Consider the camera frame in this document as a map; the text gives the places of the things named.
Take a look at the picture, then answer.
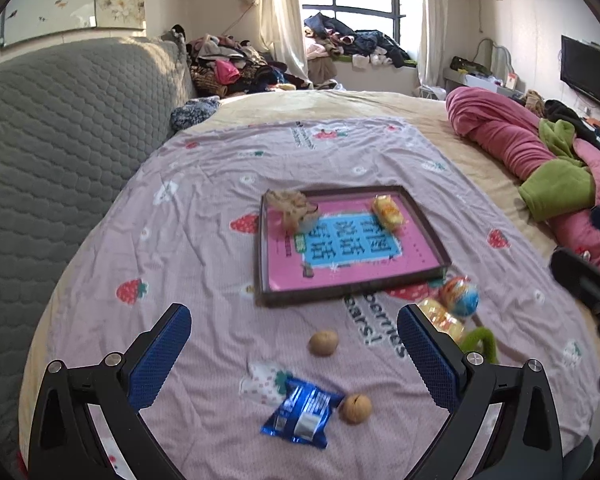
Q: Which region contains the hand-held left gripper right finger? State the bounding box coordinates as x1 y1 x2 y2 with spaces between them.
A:
396 302 566 480

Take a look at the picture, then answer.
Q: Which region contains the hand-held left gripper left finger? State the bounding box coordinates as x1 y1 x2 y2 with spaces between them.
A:
27 302 196 480

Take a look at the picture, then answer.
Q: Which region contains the yellow rice cracker packet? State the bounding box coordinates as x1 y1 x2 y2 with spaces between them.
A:
416 297 468 343

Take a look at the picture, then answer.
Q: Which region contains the green fuzzy ring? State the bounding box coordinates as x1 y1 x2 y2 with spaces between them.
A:
460 327 498 363

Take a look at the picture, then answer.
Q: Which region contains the walnut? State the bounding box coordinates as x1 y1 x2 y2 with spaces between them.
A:
340 394 374 425
308 330 339 357

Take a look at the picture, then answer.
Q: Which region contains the brown tray with pink print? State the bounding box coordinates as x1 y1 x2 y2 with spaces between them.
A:
254 185 453 308

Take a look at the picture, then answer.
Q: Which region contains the blue snack packet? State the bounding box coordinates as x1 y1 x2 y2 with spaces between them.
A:
260 377 346 450

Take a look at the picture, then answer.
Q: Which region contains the green fleece blanket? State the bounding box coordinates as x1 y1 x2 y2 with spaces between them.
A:
519 117 597 223

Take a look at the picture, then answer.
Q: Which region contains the colourful egg toy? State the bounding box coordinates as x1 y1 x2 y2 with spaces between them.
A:
439 276 480 318

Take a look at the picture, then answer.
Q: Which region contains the pink strawberry printed blanket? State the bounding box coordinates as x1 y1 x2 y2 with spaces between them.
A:
45 117 600 480

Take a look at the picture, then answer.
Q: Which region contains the dark clothes heap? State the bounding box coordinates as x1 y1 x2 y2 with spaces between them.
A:
522 90 600 161

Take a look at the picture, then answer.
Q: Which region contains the pink quilt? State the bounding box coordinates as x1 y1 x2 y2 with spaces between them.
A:
445 86 600 286

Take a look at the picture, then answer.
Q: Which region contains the black television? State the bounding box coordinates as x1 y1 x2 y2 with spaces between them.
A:
560 35 600 116

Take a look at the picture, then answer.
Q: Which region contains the small yellow snack packet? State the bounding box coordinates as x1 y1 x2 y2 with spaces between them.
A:
371 194 406 232

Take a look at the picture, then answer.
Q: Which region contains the white dressing table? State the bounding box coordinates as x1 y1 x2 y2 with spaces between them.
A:
442 37 523 98

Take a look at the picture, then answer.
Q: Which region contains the small beige plush toy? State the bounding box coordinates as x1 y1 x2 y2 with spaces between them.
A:
266 189 322 235

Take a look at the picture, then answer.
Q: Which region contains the grey quilted headboard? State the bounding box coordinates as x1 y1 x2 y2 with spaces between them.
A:
0 35 198 341

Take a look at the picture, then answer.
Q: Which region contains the dark blue patterned cloth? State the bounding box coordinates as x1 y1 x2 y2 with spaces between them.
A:
170 96 222 132

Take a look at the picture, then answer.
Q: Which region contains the white curtain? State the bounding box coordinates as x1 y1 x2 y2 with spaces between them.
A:
415 0 448 88
237 0 311 86

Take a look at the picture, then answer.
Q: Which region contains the pile of clothes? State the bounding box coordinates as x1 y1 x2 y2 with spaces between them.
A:
162 25 311 97

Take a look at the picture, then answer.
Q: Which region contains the clothes pile on windowsill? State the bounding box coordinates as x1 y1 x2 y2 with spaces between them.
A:
302 11 418 68

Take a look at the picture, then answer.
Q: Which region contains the floral wall painting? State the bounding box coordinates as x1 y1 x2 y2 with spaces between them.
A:
0 0 147 56

